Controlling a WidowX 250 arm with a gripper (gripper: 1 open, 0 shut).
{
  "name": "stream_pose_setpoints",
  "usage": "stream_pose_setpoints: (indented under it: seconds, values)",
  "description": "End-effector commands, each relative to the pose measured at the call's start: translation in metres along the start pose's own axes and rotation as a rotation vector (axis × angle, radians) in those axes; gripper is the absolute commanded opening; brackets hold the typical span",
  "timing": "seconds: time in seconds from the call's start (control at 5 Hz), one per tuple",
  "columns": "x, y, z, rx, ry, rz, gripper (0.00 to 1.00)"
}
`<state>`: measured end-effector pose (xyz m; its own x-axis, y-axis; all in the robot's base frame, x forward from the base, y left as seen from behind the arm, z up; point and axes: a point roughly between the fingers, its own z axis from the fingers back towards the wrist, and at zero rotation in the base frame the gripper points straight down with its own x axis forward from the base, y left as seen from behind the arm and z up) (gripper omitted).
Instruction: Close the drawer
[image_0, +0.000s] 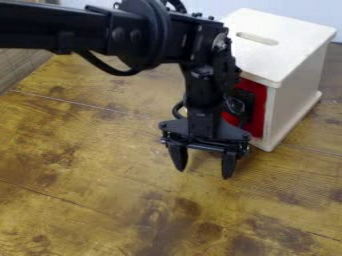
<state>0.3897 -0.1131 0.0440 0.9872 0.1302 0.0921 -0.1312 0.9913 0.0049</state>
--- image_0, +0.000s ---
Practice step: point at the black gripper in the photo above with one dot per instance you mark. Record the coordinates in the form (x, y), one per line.
(198, 127)

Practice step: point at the black metal drawer handle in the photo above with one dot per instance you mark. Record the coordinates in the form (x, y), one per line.
(237, 106)

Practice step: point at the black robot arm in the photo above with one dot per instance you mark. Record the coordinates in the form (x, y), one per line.
(132, 38)

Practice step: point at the white wooden box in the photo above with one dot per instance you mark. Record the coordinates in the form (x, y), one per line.
(281, 54)

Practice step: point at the red drawer front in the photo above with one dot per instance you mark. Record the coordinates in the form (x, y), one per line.
(254, 127)

